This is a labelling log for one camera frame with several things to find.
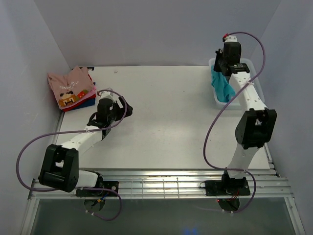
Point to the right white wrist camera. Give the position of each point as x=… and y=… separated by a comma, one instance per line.
x=227, y=38

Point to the aluminium rail frame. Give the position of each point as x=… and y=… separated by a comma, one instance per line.
x=161, y=158

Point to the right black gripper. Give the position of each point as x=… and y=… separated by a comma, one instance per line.
x=218, y=55

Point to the pink folded t-shirt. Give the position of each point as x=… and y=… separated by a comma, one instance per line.
x=86, y=94

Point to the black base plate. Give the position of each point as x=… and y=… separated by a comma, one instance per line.
x=215, y=187
x=112, y=185

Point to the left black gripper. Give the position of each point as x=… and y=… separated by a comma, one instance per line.
x=121, y=110

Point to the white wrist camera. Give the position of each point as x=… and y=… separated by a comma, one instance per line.
x=227, y=38
x=107, y=94

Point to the blue folded t-shirt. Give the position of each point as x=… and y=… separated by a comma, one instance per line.
x=82, y=104

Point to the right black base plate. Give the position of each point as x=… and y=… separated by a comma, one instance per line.
x=215, y=187

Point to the beige folded t-shirt with print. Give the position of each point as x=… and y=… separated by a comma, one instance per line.
x=67, y=87

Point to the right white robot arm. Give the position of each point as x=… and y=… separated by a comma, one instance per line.
x=256, y=124

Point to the teal t-shirt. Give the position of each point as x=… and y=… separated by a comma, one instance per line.
x=223, y=90

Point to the white plastic basket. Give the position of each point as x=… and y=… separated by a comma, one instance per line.
x=235, y=104

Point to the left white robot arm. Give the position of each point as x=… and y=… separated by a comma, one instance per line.
x=60, y=169

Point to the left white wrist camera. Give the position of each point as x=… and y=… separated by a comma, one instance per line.
x=107, y=94

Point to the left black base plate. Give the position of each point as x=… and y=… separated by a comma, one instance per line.
x=112, y=185

